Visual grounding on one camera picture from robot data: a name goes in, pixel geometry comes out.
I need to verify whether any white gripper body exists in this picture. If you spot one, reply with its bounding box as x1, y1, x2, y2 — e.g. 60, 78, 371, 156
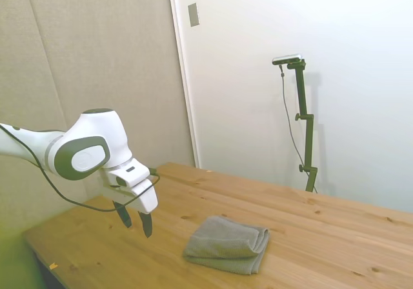
102, 177, 159, 215

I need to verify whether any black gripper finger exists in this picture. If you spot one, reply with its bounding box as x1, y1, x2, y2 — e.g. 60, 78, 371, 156
116, 201, 134, 229
138, 210, 154, 239

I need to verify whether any grey terry towel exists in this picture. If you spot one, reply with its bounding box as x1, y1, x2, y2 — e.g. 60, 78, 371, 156
182, 215, 271, 275

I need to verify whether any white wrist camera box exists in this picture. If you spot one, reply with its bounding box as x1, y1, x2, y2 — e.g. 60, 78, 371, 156
107, 158, 152, 190

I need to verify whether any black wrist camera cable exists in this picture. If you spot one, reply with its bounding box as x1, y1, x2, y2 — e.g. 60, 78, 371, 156
0, 123, 161, 212

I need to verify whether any white door frame trim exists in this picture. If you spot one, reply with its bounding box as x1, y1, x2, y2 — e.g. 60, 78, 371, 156
166, 0, 202, 169

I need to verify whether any dark green camera stand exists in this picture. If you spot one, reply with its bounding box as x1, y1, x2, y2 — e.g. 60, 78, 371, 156
286, 59, 319, 193

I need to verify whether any grey wall plate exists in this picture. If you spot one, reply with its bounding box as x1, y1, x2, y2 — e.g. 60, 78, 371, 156
187, 2, 201, 28

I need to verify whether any silver exterior camera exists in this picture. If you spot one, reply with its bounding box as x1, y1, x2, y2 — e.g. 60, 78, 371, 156
272, 54, 303, 66

